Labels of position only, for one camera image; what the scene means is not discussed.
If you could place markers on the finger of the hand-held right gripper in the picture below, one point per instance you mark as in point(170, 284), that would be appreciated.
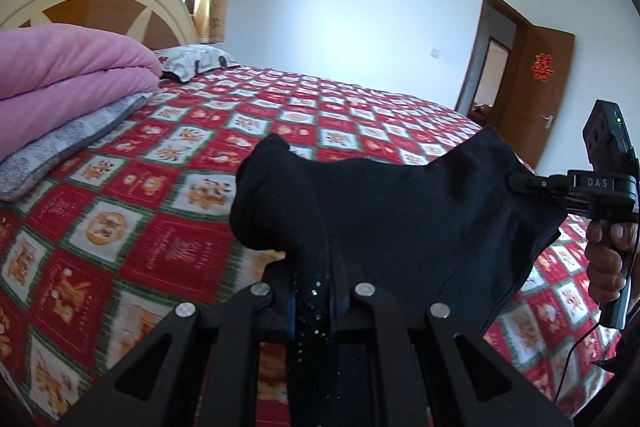
point(530, 183)

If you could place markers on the person's right hand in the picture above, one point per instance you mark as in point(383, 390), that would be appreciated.
point(602, 267)

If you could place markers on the pink folded blanket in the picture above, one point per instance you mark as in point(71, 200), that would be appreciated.
point(65, 72)

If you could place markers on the brown door frame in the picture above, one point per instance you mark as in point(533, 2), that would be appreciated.
point(475, 37)

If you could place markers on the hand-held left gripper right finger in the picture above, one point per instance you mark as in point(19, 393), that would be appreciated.
point(342, 297)

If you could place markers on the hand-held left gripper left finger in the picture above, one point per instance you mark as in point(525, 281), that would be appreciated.
point(235, 347)

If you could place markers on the black pants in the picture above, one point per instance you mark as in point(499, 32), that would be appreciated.
point(400, 217)

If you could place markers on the white patterned pillow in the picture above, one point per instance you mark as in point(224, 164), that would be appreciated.
point(195, 59)

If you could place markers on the red patchwork printed quilt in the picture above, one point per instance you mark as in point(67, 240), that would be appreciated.
point(165, 247)

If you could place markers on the person's dark clothing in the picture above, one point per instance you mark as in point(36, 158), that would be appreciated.
point(615, 387)

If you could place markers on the grey patterned pillow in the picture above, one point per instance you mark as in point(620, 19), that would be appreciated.
point(50, 147)

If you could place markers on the brown wooden door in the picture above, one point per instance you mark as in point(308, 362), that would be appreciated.
point(540, 97)

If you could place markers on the red paper door decoration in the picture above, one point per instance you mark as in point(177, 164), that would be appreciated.
point(541, 67)

